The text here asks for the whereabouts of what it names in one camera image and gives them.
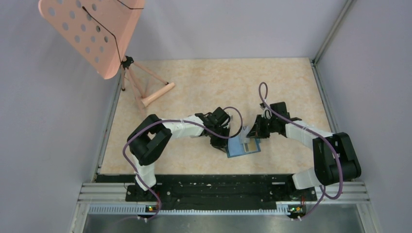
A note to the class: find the silver card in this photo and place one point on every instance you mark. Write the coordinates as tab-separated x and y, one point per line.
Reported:
243	135

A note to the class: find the gold card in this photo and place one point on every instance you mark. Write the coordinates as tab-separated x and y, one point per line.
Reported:
251	147

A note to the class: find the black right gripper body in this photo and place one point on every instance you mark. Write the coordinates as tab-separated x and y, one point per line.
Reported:
268	125

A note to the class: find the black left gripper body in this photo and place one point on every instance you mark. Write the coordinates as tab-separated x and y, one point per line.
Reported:
221	130

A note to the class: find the pink perforated music stand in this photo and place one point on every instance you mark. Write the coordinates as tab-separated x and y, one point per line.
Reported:
101	30

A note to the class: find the blue leather card holder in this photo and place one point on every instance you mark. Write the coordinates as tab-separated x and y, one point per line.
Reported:
235	148

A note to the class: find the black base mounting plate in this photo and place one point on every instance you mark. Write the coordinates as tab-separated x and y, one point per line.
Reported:
224	186

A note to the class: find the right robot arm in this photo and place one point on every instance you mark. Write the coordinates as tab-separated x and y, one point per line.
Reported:
333	153

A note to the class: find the aluminium rail frame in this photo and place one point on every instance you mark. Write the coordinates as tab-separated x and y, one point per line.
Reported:
118	198

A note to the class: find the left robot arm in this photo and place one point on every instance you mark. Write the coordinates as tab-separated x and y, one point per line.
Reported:
147	142

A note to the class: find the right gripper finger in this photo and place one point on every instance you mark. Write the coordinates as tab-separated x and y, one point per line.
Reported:
257	124
258	134

